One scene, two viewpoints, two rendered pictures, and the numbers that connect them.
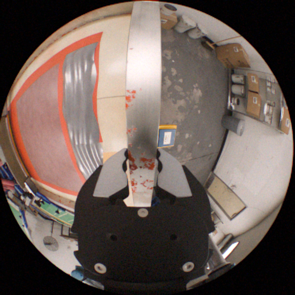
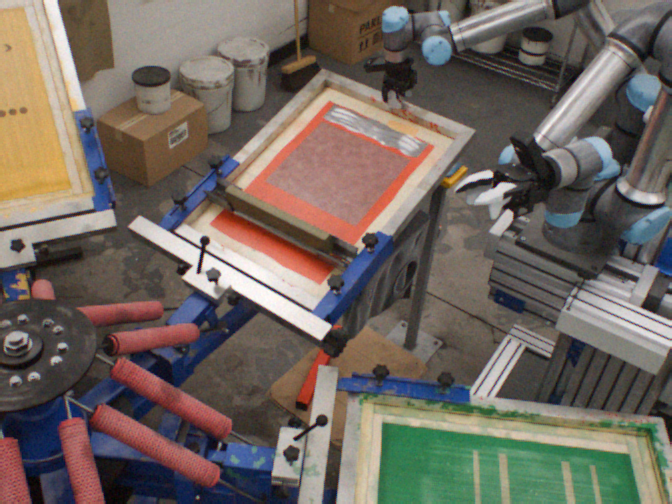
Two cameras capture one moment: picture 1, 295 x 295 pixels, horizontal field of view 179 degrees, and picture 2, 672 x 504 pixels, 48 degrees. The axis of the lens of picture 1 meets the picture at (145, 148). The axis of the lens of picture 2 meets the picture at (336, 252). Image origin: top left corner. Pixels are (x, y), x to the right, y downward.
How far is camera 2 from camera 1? 242 cm
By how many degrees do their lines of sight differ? 58
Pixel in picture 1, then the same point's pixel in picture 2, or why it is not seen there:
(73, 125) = (363, 125)
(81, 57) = (336, 111)
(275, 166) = not seen: outside the picture
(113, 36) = (337, 98)
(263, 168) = not seen: outside the picture
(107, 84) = (360, 108)
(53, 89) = (333, 129)
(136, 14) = (338, 82)
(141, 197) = (419, 112)
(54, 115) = (346, 136)
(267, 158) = not seen: outside the picture
